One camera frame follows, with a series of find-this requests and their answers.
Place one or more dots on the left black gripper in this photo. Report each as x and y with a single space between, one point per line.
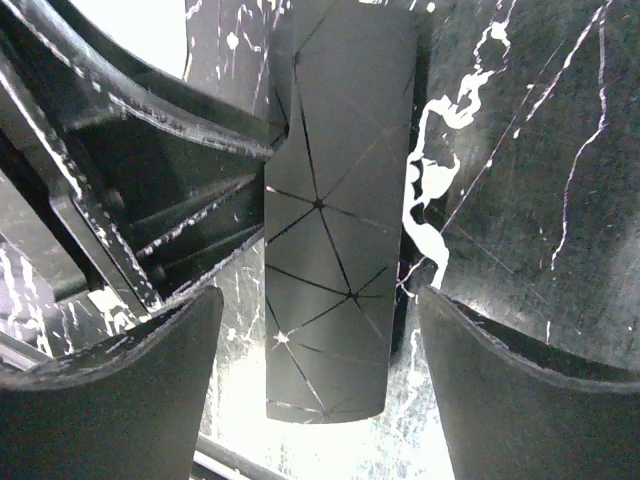
72 272

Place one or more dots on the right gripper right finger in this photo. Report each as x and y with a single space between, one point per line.
513 407

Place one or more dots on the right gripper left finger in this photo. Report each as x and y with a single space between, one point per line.
128 407

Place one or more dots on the black glasses case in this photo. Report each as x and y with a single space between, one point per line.
345 75

